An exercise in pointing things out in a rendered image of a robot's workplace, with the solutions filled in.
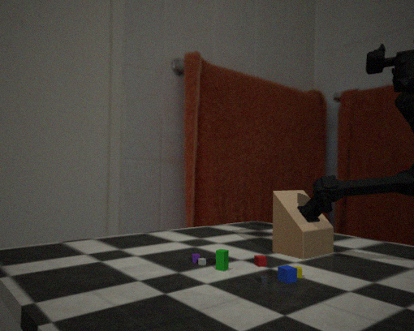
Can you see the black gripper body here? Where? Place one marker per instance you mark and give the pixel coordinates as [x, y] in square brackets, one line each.
[376, 61]

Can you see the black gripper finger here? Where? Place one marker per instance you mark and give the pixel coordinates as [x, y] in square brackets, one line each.
[382, 48]

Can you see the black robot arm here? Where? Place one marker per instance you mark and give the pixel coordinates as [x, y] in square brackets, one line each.
[328, 189]

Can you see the blue block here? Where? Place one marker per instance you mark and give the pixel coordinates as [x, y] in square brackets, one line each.
[287, 274]

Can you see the green block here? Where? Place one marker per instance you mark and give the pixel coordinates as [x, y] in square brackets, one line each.
[222, 265]
[222, 254]

